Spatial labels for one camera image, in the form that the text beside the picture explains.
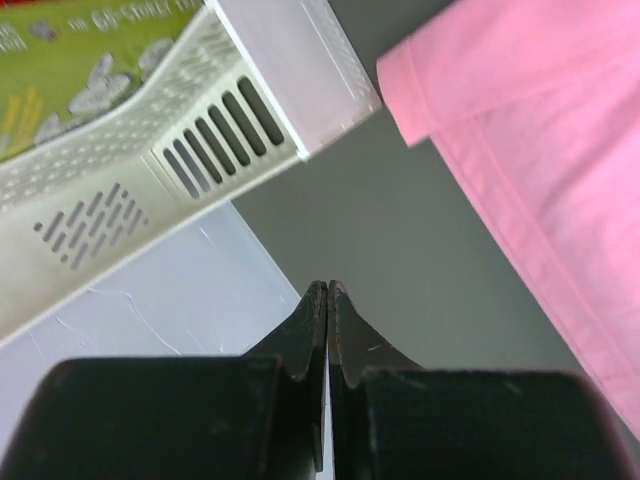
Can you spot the green booklet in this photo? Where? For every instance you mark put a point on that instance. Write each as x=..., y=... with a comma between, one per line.
x=65, y=63

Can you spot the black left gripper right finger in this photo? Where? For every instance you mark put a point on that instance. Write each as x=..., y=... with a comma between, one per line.
x=355, y=348

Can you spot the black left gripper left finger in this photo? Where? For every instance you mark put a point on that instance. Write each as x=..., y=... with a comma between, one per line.
x=282, y=386

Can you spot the pink t shirt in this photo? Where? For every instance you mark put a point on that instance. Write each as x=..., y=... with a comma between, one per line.
x=534, y=107

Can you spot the white file organizer rack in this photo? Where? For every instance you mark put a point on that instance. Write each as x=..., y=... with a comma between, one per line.
x=249, y=89

